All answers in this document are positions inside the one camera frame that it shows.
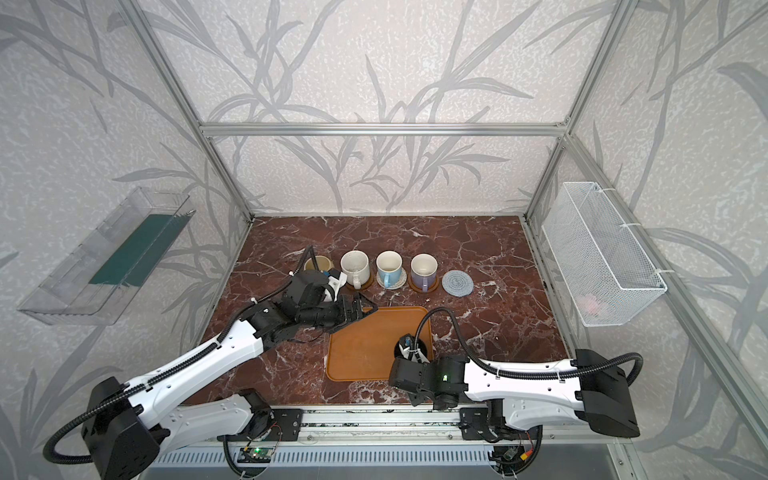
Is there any pink object in basket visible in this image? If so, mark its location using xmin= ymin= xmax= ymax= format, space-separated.
xmin=576 ymin=294 xmax=606 ymax=318

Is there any round wooden saucer coaster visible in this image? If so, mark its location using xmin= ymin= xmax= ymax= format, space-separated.
xmin=407 ymin=274 xmax=440 ymax=294

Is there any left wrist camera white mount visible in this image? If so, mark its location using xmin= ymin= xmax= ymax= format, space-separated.
xmin=324 ymin=269 xmax=347 ymax=302

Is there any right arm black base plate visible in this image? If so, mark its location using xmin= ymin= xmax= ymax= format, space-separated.
xmin=458 ymin=402 xmax=543 ymax=445

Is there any white wire mesh basket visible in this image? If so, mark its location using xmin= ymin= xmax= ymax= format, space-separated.
xmin=542 ymin=182 xmax=668 ymax=327

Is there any purple mug white inside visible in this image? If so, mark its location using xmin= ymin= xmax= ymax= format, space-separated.
xmin=410 ymin=253 xmax=438 ymax=293

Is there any grey round felt coaster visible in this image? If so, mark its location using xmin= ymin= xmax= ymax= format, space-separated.
xmin=441 ymin=270 xmax=474 ymax=298

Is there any green circuit board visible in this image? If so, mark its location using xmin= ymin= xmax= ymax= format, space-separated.
xmin=237 ymin=447 xmax=275 ymax=464

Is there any dark round wooden coaster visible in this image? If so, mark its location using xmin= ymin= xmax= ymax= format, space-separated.
xmin=344 ymin=273 xmax=376 ymax=292

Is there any white speckled mug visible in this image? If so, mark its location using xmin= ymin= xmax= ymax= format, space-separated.
xmin=340 ymin=250 xmax=371 ymax=290

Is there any orange rectangular tray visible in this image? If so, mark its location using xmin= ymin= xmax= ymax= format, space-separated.
xmin=326 ymin=306 xmax=427 ymax=382

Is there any light blue mug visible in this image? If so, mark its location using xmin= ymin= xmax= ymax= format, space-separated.
xmin=376 ymin=250 xmax=403 ymax=274

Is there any aluminium front rail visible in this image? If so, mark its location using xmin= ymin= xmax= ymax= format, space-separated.
xmin=122 ymin=403 xmax=634 ymax=448

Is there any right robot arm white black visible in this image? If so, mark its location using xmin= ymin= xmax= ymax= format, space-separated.
xmin=388 ymin=349 xmax=642 ymax=438

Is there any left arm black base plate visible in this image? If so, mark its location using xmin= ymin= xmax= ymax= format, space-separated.
xmin=238 ymin=408 xmax=304 ymax=442

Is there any clear plastic wall bin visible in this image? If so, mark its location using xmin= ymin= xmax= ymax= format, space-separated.
xmin=18 ymin=187 xmax=196 ymax=326

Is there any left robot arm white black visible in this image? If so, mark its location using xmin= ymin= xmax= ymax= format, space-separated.
xmin=42 ymin=270 xmax=378 ymax=479

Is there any woven multicolour round coaster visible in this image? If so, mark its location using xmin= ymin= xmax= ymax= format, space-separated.
xmin=375 ymin=269 xmax=407 ymax=290

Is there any beige glazed mug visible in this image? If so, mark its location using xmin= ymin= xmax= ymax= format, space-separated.
xmin=303 ymin=255 xmax=334 ymax=274

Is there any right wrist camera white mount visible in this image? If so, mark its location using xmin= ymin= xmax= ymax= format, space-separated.
xmin=397 ymin=338 xmax=432 ymax=366

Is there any right electronics board with wires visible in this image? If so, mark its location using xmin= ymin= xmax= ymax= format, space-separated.
xmin=488 ymin=446 xmax=536 ymax=469

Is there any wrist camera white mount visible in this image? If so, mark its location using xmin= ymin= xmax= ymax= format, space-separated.
xmin=397 ymin=338 xmax=432 ymax=366
xmin=324 ymin=269 xmax=347 ymax=302

